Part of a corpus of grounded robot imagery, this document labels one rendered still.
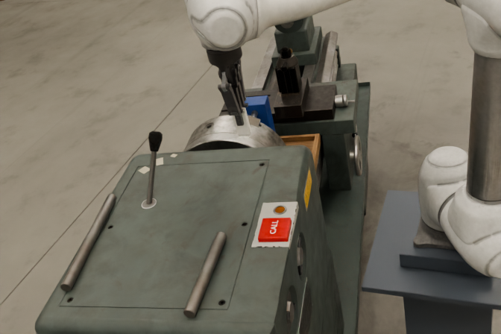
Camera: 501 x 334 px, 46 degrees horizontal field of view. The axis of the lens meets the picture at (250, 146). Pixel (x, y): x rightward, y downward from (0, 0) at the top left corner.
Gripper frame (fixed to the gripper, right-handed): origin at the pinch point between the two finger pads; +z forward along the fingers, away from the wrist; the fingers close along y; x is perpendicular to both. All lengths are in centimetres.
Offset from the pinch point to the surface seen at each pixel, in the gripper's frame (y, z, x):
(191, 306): -47.6, 7.8, 0.9
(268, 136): 19.1, 17.2, 0.1
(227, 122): 19.3, 11.8, 11.0
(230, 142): 11.0, 12.7, 8.2
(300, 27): 127, 32, 7
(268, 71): 121, 49, 24
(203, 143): 11.0, 12.6, 15.7
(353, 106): 75, 43, -17
